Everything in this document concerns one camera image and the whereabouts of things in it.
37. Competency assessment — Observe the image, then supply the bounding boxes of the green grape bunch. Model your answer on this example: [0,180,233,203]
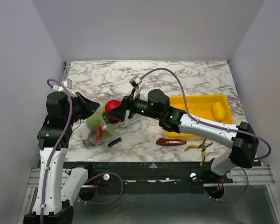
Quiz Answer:
[102,129,115,140]

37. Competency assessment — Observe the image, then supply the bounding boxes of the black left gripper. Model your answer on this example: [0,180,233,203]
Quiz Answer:
[65,91,101,125]

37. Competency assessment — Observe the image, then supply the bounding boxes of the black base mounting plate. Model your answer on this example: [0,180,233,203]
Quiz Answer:
[63,161,232,195]

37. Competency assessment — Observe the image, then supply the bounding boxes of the yellow handled pliers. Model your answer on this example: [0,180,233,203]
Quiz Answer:
[184,138,213,167]

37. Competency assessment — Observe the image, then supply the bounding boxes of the red utility knife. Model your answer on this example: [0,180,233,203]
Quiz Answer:
[156,138,187,146]

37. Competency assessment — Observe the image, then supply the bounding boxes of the green cabbage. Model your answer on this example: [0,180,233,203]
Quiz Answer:
[86,111,102,132]

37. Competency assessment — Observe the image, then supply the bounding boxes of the yellow plastic tray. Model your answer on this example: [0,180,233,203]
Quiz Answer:
[166,94,234,139]

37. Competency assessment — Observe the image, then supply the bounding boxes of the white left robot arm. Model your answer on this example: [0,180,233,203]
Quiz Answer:
[23,91,100,224]

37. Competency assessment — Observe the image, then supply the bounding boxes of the red chili pepper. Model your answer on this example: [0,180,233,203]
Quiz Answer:
[95,124,104,143]

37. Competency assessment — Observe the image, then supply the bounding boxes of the clear plastic screw box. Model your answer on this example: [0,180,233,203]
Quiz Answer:
[119,114,143,128]

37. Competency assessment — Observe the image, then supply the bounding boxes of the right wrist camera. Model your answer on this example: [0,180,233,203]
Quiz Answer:
[129,76,144,99]

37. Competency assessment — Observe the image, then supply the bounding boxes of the clear zip top bag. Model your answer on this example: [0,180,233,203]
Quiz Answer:
[82,98,121,147]

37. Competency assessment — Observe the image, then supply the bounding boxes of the yellow lemon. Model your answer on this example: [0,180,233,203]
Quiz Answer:
[212,102,226,121]

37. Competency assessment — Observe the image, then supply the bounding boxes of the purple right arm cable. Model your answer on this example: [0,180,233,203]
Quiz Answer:
[140,67,272,203]

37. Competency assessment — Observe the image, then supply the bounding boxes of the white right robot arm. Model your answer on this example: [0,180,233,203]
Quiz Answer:
[107,89,259,183]

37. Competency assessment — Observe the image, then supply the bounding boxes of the black ic chip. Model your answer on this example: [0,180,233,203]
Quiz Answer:
[107,137,122,147]

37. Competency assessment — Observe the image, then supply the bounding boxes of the aluminium rail frame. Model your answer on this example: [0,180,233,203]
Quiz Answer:
[16,163,278,224]

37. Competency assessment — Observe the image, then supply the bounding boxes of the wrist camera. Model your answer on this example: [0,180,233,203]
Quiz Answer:
[51,79,75,95]
[129,76,144,99]

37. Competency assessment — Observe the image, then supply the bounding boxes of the red tomato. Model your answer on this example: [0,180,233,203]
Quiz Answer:
[105,99,121,124]

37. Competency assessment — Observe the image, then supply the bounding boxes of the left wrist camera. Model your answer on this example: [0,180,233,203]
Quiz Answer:
[51,79,75,95]

